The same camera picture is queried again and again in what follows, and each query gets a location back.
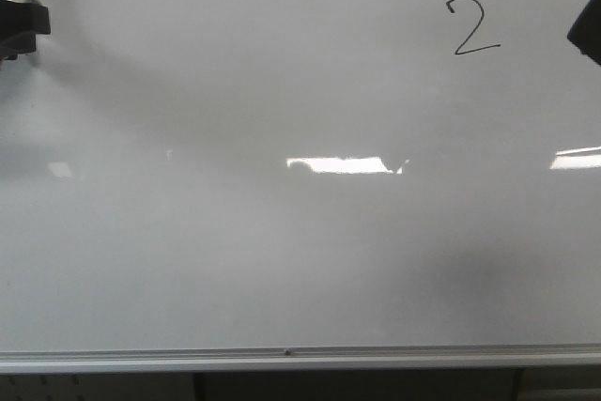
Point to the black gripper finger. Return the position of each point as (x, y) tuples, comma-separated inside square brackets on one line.
[(19, 18), (14, 45)]

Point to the aluminium whiteboard tray rail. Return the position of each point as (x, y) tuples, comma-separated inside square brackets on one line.
[(301, 359)]

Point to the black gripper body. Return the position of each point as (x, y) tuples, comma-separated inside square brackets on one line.
[(584, 33)]

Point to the white whiteboard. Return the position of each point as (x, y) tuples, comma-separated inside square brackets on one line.
[(198, 174)]

